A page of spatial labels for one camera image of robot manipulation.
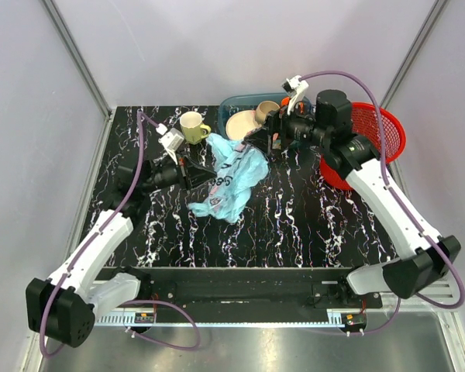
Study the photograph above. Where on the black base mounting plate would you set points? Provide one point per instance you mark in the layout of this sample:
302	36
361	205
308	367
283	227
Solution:
259	297

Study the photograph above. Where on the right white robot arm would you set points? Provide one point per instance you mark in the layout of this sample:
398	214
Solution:
423	253

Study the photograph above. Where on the aluminium frame post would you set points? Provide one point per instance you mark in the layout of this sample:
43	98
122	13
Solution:
414	50
71	46

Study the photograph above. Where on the left aluminium frame post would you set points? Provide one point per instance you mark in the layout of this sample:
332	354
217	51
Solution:
71	46

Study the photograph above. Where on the red mesh trash bin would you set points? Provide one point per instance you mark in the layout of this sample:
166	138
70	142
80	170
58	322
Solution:
365	123

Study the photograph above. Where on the light blue plastic trash bag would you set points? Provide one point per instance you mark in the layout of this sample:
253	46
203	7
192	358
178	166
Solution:
239	168

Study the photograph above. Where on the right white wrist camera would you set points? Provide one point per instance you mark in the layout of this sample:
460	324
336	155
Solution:
296	88

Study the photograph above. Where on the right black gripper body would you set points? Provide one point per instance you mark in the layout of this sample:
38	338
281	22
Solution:
279	120

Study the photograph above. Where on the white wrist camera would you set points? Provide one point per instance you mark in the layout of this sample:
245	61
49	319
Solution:
171	140
296	88

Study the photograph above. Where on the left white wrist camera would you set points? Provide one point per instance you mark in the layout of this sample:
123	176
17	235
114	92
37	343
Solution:
171	140

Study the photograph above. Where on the beige brown ceramic cup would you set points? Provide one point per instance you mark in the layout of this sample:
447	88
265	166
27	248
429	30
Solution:
263	109

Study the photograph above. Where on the teal plastic dish tub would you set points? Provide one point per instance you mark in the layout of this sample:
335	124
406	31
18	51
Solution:
250	102

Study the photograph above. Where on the cream floral plate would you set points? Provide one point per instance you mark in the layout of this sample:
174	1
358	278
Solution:
244	122

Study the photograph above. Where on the orange plastic cup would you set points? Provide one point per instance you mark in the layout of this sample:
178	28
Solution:
299	107

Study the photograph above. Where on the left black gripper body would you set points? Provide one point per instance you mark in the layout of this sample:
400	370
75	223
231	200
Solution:
185	173

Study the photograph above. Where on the yellow-green ceramic mug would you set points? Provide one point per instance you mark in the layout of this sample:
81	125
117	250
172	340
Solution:
193	128

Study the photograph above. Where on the right aluminium frame post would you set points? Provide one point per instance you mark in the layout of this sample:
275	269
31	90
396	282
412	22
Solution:
414	50

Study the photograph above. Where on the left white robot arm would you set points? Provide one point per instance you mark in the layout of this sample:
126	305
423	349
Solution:
66	305

